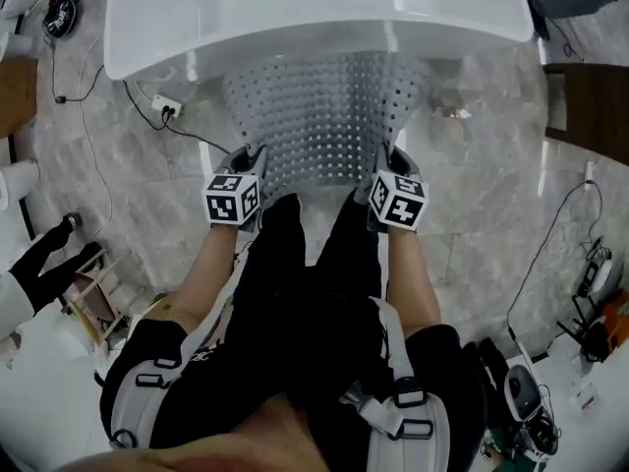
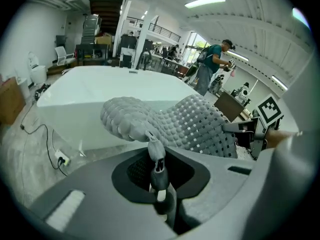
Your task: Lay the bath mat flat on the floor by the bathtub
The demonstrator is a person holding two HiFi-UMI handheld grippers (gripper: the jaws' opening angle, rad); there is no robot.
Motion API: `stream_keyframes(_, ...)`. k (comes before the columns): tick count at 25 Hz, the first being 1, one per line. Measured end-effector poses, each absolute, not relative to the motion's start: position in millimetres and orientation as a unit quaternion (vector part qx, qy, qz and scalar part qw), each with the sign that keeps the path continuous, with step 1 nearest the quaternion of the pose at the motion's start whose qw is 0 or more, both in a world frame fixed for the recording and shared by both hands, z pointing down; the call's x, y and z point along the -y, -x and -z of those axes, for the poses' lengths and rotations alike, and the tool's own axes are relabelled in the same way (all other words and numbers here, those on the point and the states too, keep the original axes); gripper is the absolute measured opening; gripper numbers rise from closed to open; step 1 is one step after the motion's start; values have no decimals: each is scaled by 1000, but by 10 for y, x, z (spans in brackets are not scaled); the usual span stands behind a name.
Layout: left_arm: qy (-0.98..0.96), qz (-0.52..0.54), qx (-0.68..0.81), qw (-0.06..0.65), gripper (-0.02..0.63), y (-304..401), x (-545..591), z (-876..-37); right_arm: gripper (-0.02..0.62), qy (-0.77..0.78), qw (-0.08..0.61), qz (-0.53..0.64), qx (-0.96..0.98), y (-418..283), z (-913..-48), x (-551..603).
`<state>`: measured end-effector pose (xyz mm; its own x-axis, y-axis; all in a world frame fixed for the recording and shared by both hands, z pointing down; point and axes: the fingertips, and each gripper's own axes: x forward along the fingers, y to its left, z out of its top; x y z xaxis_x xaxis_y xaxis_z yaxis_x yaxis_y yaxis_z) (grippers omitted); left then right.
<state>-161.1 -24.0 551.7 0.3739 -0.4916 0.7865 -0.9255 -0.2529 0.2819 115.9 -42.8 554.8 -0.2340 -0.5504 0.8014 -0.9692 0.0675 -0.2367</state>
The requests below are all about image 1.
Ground person's black clothing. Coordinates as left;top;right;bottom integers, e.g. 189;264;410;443
99;190;488;472

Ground person's left forearm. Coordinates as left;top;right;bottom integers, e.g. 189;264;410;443
170;222;243;334

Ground grey perforated fabric sheet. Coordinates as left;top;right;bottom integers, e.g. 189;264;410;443
222;52;429;202

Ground white harness straps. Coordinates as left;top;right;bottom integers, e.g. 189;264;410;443
108;243;451;472

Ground orange box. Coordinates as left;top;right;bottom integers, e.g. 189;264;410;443
600;290;629;354

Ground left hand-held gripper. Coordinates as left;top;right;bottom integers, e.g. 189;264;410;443
202;144;270;234

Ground dark wooden cabinet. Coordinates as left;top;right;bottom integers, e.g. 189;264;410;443
543;61;629;162

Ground brown wooden cabinet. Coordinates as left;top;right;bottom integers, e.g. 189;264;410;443
0;58;39;138

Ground white power strip with cable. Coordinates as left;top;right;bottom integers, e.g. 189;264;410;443
121;79;232;156

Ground white cylinder fixture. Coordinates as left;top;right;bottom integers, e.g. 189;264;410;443
0;158;41;211

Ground black stand with devices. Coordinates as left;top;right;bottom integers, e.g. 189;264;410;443
557;236;615;363

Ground white and black headset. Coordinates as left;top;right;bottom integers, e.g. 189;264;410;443
502;363;545;423

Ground small wooden stool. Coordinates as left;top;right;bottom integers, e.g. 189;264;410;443
65;248;133;347

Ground person's right forearm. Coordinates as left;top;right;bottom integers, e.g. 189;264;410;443
385;225;442;337

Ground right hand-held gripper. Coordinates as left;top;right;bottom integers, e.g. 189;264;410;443
366;143;430;234

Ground thin black floor cable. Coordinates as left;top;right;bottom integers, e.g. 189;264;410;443
505;178;605;344

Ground black round device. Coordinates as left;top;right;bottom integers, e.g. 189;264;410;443
40;0;80;39

